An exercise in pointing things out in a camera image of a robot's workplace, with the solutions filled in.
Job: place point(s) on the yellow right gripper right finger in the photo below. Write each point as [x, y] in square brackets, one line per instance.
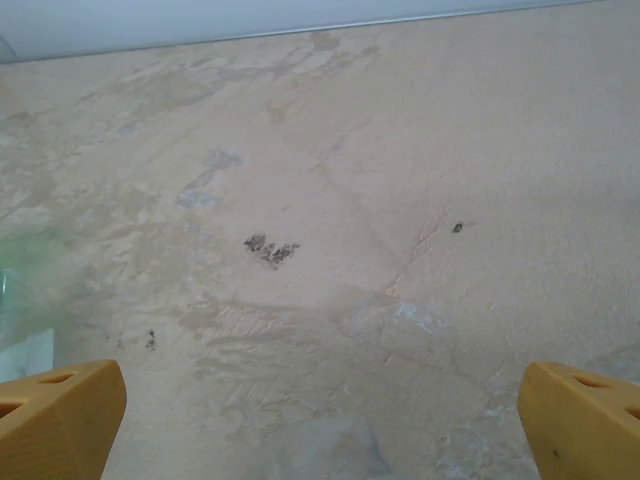
[585, 430]

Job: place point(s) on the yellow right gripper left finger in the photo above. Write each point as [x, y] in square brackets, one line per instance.
[60, 425]

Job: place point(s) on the aluminium table edge rail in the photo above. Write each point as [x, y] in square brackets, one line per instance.
[350, 27]

